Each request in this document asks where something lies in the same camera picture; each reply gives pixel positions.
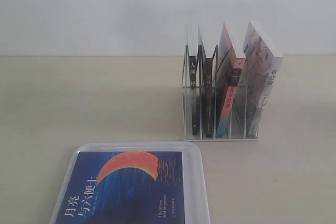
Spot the white wire book rack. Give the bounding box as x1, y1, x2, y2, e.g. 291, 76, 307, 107
181, 45, 259, 142

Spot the black and white spine book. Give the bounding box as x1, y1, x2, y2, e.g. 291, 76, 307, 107
186, 22, 199, 136

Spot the blue moon cover book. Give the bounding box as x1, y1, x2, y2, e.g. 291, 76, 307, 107
55, 151, 186, 223

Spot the pale grey illustrated book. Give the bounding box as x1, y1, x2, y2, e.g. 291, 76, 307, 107
234, 22, 283, 138

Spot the red and teal spine book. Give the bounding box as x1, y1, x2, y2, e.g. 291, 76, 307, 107
215, 23, 246, 138

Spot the dark grey cover book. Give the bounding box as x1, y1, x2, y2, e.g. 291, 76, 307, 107
198, 24, 214, 138

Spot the white plastic tray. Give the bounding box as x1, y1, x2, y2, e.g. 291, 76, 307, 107
50, 141, 210, 223

